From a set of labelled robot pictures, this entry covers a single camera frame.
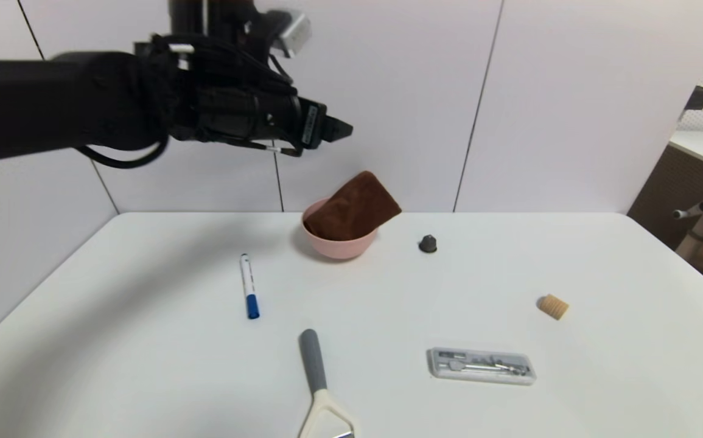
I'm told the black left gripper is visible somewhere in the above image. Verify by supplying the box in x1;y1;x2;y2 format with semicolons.
249;89;354;153

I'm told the brown cloth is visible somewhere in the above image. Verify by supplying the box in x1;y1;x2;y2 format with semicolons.
304;171;402;242

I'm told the pink bowl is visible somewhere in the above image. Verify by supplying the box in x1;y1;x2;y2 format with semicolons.
301;198;380;261

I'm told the white marker with blue cap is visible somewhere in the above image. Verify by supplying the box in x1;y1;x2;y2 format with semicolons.
240;253;261;320

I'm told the clear plastic compass case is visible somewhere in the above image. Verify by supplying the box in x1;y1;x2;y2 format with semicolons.
427;347;537;386

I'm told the tan cork stopper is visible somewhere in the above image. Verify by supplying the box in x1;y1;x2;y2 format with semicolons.
537;294;570;321

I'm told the brown desk side panel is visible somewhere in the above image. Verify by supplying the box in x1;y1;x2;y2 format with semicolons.
626;146;703;251

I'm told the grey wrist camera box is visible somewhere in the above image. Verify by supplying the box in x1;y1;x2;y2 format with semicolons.
268;9;313;59

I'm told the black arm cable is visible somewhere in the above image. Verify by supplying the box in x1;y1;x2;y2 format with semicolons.
76;139;170;170

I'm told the peeler with grey handle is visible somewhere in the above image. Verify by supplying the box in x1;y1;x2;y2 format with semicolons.
298;328;355;438

